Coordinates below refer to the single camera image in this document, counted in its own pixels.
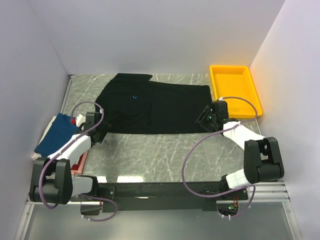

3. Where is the black t shirt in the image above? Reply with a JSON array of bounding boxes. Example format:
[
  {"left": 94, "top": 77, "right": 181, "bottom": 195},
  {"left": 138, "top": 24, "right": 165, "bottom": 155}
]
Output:
[{"left": 95, "top": 73, "right": 212, "bottom": 135}]

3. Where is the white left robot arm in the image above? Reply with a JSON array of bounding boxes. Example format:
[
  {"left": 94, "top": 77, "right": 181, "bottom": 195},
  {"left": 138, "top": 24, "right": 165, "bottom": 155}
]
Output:
[{"left": 28, "top": 112, "right": 109, "bottom": 208}]

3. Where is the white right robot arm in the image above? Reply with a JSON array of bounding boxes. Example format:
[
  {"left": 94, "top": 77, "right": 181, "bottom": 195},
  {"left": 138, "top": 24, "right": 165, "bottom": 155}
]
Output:
[{"left": 196, "top": 100, "right": 285, "bottom": 200}]

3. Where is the folded blue t shirt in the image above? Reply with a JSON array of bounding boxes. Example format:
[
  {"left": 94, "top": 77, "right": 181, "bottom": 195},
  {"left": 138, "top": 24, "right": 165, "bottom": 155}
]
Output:
[{"left": 34, "top": 113, "right": 79, "bottom": 157}]

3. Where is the yellow plastic bin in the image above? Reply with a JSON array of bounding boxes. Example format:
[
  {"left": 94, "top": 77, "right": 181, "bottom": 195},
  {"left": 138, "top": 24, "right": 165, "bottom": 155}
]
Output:
[{"left": 209, "top": 65, "right": 263, "bottom": 119}]

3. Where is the folded white t shirt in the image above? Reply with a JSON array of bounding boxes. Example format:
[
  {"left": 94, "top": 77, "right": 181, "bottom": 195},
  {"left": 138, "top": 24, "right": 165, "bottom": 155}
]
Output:
[{"left": 31, "top": 116, "right": 56, "bottom": 161}]

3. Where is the black base crossbar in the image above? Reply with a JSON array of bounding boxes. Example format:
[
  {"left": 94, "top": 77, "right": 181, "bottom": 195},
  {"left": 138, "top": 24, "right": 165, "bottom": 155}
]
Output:
[{"left": 92, "top": 182, "right": 249, "bottom": 211}]

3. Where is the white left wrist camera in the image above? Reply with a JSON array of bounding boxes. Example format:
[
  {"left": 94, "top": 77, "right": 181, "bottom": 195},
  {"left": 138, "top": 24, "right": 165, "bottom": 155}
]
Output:
[{"left": 70, "top": 114, "right": 86, "bottom": 127}]

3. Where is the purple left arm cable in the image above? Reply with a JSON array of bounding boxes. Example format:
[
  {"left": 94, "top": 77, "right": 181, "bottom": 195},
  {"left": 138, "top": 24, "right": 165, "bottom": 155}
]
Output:
[{"left": 39, "top": 101, "right": 118, "bottom": 223}]

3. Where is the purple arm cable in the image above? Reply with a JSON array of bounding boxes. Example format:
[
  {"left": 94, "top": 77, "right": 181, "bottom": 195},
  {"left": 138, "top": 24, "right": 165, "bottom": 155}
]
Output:
[
  {"left": 181, "top": 96, "right": 259, "bottom": 219},
  {"left": 39, "top": 101, "right": 118, "bottom": 223}
]

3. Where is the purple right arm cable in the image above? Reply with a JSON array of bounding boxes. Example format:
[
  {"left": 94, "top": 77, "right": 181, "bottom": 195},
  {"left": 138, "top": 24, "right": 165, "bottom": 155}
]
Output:
[{"left": 181, "top": 96, "right": 259, "bottom": 219}]

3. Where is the aluminium rail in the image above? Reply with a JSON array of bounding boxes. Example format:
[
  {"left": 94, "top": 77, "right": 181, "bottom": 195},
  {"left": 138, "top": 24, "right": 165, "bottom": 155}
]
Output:
[{"left": 24, "top": 181, "right": 291, "bottom": 205}]

